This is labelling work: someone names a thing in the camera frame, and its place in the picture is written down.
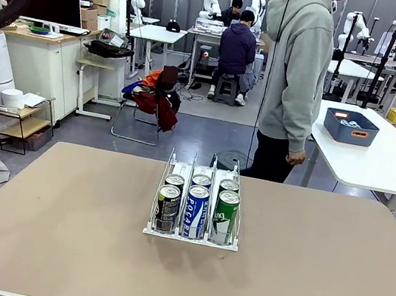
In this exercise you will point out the blue plastic bin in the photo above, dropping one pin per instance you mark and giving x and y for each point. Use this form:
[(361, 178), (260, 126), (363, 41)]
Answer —
[(339, 130)]

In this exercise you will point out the right forearm in grey sleeve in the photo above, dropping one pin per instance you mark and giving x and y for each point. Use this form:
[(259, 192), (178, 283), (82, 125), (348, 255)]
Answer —
[(303, 128)]

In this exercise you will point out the person's right hand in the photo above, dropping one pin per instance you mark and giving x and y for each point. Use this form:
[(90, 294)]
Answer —
[(296, 158)]

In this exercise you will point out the small cardboard box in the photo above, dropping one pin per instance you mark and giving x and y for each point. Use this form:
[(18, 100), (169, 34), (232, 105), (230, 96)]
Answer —
[(89, 17)]

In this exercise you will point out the white storage bin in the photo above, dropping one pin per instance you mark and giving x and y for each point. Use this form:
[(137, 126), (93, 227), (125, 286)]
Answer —
[(103, 23)]

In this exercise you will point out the tray of snack packets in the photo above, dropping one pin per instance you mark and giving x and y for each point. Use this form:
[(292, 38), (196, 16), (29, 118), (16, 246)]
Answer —
[(112, 38)]

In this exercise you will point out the white background table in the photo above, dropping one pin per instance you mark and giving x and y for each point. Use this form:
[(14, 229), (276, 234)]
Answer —
[(350, 69), (157, 32)]

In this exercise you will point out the black bag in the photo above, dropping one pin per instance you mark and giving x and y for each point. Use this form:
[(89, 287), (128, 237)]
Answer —
[(108, 49)]

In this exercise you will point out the green bowl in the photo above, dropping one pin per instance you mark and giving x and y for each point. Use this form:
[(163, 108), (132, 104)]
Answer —
[(38, 29)]

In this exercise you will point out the black cap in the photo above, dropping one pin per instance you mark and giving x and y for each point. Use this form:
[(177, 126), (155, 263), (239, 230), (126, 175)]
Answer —
[(173, 27)]

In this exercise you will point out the white rolling side table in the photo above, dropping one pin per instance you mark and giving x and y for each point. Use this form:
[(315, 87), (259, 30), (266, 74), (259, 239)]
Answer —
[(94, 63)]

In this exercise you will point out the white desk with equipment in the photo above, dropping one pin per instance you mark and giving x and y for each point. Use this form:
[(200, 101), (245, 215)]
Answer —
[(206, 38)]

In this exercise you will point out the person in grey hoodie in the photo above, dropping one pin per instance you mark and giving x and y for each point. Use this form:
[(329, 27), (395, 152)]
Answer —
[(297, 66)]

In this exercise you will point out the seated person in black jacket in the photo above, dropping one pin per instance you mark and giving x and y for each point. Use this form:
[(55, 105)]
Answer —
[(228, 17)]

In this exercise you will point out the computer case with coloured fan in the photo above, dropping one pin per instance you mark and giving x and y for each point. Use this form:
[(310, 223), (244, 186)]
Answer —
[(204, 55)]

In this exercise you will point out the large white table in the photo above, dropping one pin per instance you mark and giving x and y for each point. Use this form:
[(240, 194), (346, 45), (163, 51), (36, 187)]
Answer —
[(391, 159)]

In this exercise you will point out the pile of red orange clothes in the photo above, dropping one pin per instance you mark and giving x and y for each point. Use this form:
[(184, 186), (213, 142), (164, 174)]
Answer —
[(152, 103)]

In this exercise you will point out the white paper sheets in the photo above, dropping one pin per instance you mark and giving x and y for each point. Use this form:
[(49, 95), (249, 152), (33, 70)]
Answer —
[(34, 100)]

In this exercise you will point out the seated person in purple hoodie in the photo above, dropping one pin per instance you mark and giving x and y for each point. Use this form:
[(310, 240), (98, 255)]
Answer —
[(236, 47)]

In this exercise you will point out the white round pot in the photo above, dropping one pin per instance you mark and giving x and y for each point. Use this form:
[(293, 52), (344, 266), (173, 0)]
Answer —
[(12, 98)]

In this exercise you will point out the grey plastic stool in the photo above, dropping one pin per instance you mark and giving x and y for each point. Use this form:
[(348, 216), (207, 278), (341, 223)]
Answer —
[(226, 91)]

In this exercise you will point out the small black wood shelf rack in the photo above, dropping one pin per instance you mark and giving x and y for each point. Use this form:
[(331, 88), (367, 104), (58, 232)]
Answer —
[(27, 127)]

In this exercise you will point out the black Pepsi can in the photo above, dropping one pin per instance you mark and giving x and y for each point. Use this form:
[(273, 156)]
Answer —
[(167, 211), (176, 179)]

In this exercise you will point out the black round floor stool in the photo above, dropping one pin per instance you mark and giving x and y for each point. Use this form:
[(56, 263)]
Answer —
[(230, 159)]

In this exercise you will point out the blue Pocari Sweat can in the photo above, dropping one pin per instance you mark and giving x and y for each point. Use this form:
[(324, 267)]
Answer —
[(202, 180), (195, 216)]

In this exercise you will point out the green soda can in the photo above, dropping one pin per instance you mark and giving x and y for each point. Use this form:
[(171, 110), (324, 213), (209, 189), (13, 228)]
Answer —
[(224, 221), (230, 185)]

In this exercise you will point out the black camera stand pole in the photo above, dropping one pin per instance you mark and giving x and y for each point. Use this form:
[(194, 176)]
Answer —
[(343, 51), (380, 69)]

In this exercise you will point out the black metal frame chair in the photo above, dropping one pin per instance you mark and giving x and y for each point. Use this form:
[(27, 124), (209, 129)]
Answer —
[(169, 78)]

